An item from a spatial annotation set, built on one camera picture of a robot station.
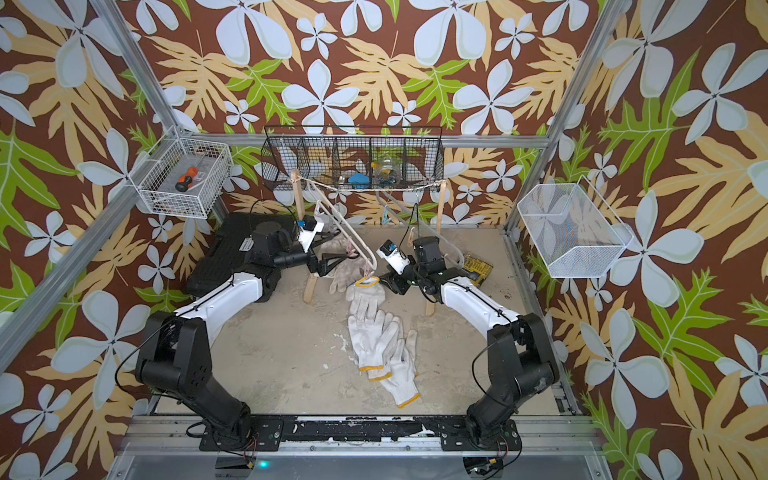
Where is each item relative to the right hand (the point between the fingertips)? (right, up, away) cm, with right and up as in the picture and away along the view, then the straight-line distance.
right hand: (384, 270), depth 88 cm
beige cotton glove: (-10, +1, +7) cm, 12 cm away
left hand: (-13, +8, -5) cm, 16 cm away
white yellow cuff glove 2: (+5, -31, -6) cm, 32 cm away
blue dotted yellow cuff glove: (-6, -9, +5) cm, 12 cm away
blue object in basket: (-8, +28, +6) cm, 30 cm away
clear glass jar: (+2, +31, +9) cm, 32 cm away
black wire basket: (-10, +37, +9) cm, 39 cm away
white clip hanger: (+9, +23, +41) cm, 48 cm away
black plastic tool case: (-54, +4, +14) cm, 56 cm away
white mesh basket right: (+54, +10, -6) cm, 55 cm away
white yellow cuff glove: (-4, -21, +1) cm, 22 cm away
